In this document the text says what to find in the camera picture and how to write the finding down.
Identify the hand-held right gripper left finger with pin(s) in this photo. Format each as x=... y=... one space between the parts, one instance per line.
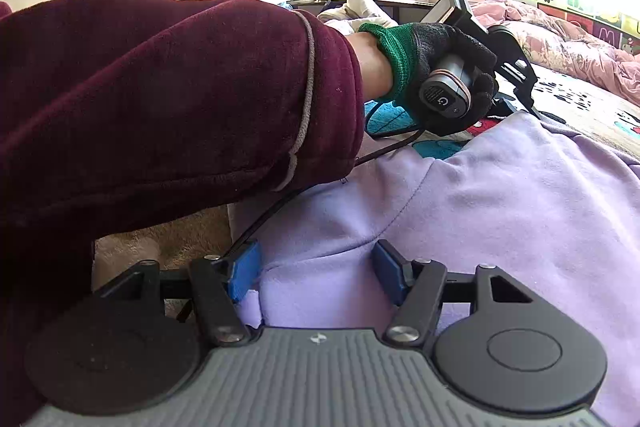
x=244 y=274

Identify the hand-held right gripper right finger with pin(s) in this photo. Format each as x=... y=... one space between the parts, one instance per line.
x=389 y=271

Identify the dark desk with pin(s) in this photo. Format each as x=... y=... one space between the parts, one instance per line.
x=400 y=4

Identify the beige fleece blanket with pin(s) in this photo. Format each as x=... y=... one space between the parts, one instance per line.
x=150 y=247

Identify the printed cartoon bed sheet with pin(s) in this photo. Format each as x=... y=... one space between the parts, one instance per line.
x=575 y=102

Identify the lavender hoodie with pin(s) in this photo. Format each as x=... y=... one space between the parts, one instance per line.
x=500 y=207

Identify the person's left hand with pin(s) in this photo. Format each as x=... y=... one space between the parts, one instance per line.
x=415 y=52

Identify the white cloth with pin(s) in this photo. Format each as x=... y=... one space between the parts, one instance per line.
x=360 y=7

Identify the colourful foam play mat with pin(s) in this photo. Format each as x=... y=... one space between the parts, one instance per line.
x=600 y=22

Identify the person's left forearm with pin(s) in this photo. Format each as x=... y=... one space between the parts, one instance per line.
x=150 y=107

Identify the pink floral quilt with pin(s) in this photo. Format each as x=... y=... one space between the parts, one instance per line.
x=565 y=42

